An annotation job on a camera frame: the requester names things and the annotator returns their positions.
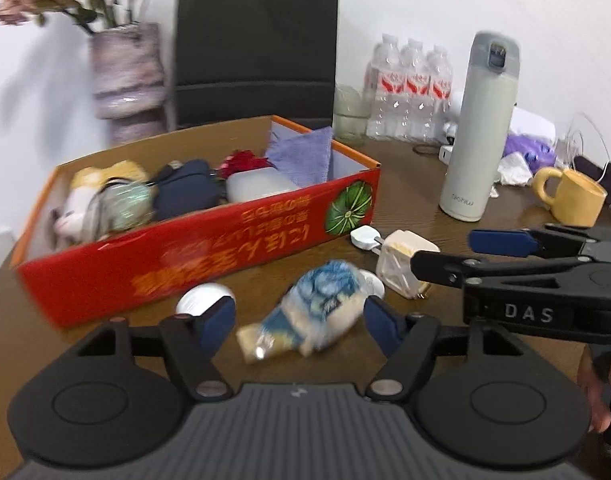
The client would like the blue and white snack packet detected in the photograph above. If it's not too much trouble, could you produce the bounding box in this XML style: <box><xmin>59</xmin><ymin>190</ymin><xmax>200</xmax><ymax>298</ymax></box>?
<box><xmin>235</xmin><ymin>259</ymin><xmax>369</xmax><ymax>365</ymax></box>

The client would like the red cardboard box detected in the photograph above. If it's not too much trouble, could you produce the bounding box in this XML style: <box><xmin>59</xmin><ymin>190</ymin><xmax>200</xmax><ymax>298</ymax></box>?
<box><xmin>10</xmin><ymin>115</ymin><xmax>382</xmax><ymax>330</ymax></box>

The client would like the translucent plastic box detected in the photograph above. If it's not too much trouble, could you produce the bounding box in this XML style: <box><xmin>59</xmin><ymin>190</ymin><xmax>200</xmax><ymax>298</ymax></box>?
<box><xmin>225</xmin><ymin>167</ymin><xmax>301</xmax><ymax>206</ymax></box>

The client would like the white round disc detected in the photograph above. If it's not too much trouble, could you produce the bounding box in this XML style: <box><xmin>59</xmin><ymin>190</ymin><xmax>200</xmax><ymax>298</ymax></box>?
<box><xmin>358</xmin><ymin>269</ymin><xmax>386</xmax><ymax>298</ymax></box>

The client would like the crumpled white tissue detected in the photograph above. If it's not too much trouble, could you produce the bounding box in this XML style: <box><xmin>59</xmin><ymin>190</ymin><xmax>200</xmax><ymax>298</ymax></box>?
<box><xmin>491</xmin><ymin>152</ymin><xmax>535</xmax><ymax>198</ymax></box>

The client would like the clear glass cup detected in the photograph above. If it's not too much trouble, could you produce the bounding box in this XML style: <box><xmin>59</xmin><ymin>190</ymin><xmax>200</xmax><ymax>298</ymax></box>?
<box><xmin>333</xmin><ymin>84</ymin><xmax>369</xmax><ymax>143</ymax></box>

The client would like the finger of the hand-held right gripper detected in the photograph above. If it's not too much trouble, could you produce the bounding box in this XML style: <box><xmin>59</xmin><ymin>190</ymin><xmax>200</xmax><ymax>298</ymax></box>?
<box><xmin>410</xmin><ymin>250</ymin><xmax>591</xmax><ymax>289</ymax></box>
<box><xmin>468</xmin><ymin>228</ymin><xmax>586</xmax><ymax>259</ymax></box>

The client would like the white and yellow plush hamster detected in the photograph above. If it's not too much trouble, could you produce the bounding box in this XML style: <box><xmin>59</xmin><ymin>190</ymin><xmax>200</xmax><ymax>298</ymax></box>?
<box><xmin>52</xmin><ymin>160</ymin><xmax>151</xmax><ymax>248</ymax></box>

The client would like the purple plastic bag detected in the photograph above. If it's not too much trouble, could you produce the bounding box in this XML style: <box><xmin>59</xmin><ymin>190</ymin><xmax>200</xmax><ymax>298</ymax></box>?
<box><xmin>503</xmin><ymin>132</ymin><xmax>556</xmax><ymax>171</ymax></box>

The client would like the cream thermos bottle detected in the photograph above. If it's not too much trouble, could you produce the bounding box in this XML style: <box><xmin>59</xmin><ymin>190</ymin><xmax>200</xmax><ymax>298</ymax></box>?
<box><xmin>439</xmin><ymin>31</ymin><xmax>521</xmax><ymax>222</ymax></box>

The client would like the iridescent plastic pouch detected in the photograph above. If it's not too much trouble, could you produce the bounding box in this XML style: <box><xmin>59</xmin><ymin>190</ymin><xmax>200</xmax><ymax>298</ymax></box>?
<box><xmin>98</xmin><ymin>180</ymin><xmax>156</xmax><ymax>233</ymax></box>

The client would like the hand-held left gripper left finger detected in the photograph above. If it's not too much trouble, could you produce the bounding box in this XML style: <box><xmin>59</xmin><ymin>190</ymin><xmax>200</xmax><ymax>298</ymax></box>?
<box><xmin>75</xmin><ymin>296</ymin><xmax>236</xmax><ymax>403</ymax></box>

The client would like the navy zip pouch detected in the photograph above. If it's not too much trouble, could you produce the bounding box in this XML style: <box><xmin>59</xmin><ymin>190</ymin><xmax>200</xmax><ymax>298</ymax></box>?
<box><xmin>152</xmin><ymin>159</ymin><xmax>226</xmax><ymax>221</ymax></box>

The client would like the white plug adapter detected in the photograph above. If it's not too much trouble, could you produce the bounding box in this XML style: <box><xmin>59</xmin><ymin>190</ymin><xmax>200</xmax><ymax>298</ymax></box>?
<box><xmin>350</xmin><ymin>226</ymin><xmax>386</xmax><ymax>250</ymax></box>

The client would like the dark cloth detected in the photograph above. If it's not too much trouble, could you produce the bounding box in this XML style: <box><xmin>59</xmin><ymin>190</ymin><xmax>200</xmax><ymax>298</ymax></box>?
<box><xmin>573</xmin><ymin>155</ymin><xmax>611</xmax><ymax>192</ymax></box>

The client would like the black paper bag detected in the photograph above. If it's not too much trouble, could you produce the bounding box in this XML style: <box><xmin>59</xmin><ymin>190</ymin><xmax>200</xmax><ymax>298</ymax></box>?
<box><xmin>172</xmin><ymin>0</ymin><xmax>340</xmax><ymax>133</ymax></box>

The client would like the cream wall charger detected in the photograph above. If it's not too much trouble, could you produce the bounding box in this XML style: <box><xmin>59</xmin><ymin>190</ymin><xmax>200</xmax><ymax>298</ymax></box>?
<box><xmin>375</xmin><ymin>230</ymin><xmax>441</xmax><ymax>301</ymax></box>

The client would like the yellow ceramic mug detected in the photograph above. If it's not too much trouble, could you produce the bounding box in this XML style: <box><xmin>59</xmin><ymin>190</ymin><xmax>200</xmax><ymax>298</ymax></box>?
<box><xmin>531</xmin><ymin>166</ymin><xmax>609</xmax><ymax>227</ymax></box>

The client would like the person's right hand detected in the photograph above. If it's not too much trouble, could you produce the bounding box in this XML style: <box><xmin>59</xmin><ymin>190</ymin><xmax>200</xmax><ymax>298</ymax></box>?
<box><xmin>577</xmin><ymin>344</ymin><xmax>611</xmax><ymax>434</ymax></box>

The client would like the clear plastic water bottle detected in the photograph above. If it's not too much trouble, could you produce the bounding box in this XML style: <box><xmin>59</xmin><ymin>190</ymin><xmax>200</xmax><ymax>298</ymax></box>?
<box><xmin>398</xmin><ymin>37</ymin><xmax>433</xmax><ymax>142</ymax></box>
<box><xmin>428</xmin><ymin>45</ymin><xmax>455</xmax><ymax>143</ymax></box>
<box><xmin>366</xmin><ymin>33</ymin><xmax>403</xmax><ymax>140</ymax></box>

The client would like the red fabric rose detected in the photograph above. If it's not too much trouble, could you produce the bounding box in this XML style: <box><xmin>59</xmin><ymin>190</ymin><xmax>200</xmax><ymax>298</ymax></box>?
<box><xmin>218</xmin><ymin>149</ymin><xmax>271</xmax><ymax>178</ymax></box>

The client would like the purple mottled vase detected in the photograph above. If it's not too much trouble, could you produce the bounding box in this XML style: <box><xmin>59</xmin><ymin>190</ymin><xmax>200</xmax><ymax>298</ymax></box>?
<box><xmin>88</xmin><ymin>22</ymin><xmax>167</xmax><ymax>146</ymax></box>

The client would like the wooden desktop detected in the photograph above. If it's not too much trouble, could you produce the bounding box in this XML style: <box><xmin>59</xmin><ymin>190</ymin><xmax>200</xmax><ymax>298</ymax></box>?
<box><xmin>0</xmin><ymin>115</ymin><xmax>611</xmax><ymax>441</ymax></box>

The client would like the purple drawstring bag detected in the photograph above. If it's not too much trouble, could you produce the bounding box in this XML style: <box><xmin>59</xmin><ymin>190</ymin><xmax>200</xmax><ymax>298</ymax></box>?
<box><xmin>264</xmin><ymin>126</ymin><xmax>335</xmax><ymax>188</ymax></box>

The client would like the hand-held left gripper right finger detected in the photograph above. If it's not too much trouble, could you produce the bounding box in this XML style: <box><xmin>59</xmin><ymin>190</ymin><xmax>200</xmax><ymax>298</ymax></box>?
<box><xmin>363</xmin><ymin>296</ymin><xmax>526</xmax><ymax>403</ymax></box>

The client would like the white round case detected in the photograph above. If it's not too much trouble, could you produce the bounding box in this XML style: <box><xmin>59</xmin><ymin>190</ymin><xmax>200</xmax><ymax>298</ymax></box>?
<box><xmin>175</xmin><ymin>282</ymin><xmax>236</xmax><ymax>317</ymax></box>

